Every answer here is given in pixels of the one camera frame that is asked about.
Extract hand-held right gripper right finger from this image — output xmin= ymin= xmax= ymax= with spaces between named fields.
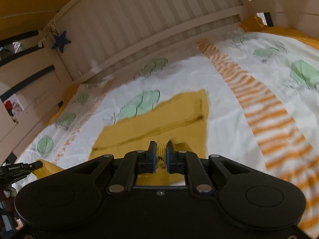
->
xmin=166 ymin=141 xmax=253 ymax=195

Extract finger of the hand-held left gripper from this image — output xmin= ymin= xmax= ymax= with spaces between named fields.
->
xmin=23 ymin=161 xmax=43 ymax=172

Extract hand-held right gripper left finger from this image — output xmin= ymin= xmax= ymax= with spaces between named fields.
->
xmin=67 ymin=141 xmax=157 ymax=195

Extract yellow knit sweater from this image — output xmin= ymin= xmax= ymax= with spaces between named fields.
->
xmin=32 ymin=89 xmax=210 ymax=187

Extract red item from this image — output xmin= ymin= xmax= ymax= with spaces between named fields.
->
xmin=3 ymin=101 xmax=16 ymax=117

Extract leaf print bed sheet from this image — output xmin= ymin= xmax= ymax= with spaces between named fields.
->
xmin=12 ymin=28 xmax=319 ymax=232

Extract blue star decoration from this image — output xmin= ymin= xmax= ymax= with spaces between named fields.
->
xmin=51 ymin=30 xmax=72 ymax=53

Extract orange mattress cover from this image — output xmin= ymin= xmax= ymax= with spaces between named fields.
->
xmin=46 ymin=16 xmax=319 ymax=127

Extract wooden bed frame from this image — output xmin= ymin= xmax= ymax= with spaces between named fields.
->
xmin=0 ymin=0 xmax=319 ymax=165

